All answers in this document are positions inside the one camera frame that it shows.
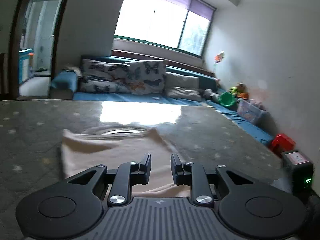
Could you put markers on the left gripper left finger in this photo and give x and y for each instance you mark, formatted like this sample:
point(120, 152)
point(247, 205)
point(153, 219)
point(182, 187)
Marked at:
point(114, 184)

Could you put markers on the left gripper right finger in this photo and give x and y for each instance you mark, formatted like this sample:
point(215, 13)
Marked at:
point(221, 186)

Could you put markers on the beige cloth garment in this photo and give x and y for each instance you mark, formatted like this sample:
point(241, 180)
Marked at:
point(82, 151)

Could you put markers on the round black induction cooktop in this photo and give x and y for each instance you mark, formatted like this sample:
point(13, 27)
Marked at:
point(123, 130)

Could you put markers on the grey star quilted table cover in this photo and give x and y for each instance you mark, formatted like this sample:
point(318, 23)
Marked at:
point(31, 136)

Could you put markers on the clear plastic storage box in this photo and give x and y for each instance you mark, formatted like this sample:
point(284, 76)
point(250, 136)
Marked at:
point(252, 110)

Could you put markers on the red plastic box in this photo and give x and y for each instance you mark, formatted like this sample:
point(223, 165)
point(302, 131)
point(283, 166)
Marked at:
point(281, 143)

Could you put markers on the green plastic bucket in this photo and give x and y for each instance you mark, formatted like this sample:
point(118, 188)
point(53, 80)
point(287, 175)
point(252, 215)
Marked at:
point(226, 99)

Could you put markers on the black device green light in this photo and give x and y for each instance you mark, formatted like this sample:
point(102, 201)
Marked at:
point(299, 170)

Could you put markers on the teal blue sofa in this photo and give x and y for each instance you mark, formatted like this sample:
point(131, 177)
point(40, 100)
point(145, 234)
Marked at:
point(69, 79)

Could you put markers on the beige grey cushion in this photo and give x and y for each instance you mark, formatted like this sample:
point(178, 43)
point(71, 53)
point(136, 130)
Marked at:
point(182, 87)

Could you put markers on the left butterfly print pillow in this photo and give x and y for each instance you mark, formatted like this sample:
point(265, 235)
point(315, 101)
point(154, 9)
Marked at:
point(102, 77)

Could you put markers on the butterfly print pillow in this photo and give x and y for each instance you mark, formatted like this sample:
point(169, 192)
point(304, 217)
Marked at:
point(102, 77)
point(146, 77)

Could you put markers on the orange green plush toy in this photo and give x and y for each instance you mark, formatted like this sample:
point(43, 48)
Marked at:
point(240, 91)

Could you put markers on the right butterfly print pillow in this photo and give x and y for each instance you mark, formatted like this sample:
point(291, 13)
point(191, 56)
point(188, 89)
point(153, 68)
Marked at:
point(146, 77)

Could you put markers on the blue white cabinet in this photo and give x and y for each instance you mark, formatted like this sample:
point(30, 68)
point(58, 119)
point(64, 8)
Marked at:
point(25, 67)

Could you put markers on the colourful flower pinwheel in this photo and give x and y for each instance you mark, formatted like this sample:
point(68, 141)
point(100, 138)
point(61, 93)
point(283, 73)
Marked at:
point(218, 58)

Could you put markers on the dark wooden doorframe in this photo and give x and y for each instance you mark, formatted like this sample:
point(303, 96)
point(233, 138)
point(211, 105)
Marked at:
point(36, 25)

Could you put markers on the large window green frame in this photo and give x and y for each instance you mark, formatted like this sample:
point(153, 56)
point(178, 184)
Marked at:
point(162, 23)

